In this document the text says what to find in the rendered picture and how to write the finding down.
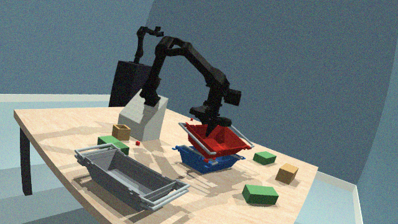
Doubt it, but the tan rectangular block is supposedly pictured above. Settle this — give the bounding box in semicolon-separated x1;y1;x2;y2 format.
275;163;299;185

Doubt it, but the tan open-top box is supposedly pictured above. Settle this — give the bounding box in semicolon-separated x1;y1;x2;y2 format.
112;124;131;141

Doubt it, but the green rectangular block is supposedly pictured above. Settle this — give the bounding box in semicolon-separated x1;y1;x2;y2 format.
253;151;277;165
97;135;129;155
242;184;279;205

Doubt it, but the blue plastic tray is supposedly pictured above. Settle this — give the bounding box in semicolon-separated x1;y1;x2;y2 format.
172;146;246;174

